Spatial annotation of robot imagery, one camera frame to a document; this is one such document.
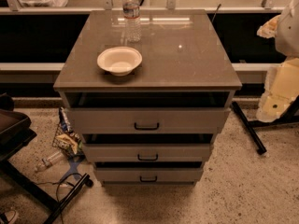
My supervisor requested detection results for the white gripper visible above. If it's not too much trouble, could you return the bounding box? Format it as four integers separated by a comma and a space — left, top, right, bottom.
256, 15, 299, 122

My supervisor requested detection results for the grey drawer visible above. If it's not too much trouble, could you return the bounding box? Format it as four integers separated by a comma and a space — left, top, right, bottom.
83, 144, 211, 162
94, 168, 203, 184
66, 108, 230, 134

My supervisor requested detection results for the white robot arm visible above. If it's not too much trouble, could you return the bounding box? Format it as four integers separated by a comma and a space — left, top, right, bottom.
256, 0, 299, 122

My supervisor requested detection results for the grey drawer cabinet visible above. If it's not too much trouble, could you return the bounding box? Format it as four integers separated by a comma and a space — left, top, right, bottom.
52, 9, 243, 187

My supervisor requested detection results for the clear plastic water bottle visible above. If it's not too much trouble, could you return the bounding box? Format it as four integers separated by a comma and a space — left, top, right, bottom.
122, 0, 141, 42

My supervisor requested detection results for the white paper bowl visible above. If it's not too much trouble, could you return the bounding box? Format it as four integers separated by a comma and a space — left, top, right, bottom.
97, 47, 142, 77

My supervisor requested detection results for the empty plastic bottle on floor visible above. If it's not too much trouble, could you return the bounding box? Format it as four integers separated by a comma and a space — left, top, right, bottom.
35, 151, 64, 173

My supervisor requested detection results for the black chair on left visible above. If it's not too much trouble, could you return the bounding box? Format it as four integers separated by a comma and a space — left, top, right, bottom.
0, 92, 94, 224

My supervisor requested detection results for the white sneaker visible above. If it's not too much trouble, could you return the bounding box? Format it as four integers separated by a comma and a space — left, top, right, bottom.
0, 210, 19, 224

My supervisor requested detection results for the black stand frame right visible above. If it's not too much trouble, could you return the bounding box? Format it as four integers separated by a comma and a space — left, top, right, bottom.
231, 96, 299, 155

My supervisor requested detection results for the wire basket with snack bags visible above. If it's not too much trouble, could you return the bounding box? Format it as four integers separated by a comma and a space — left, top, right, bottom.
54, 107, 84, 157

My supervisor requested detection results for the black cable on floor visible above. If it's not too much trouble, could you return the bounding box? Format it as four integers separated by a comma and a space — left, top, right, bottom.
34, 171, 85, 224

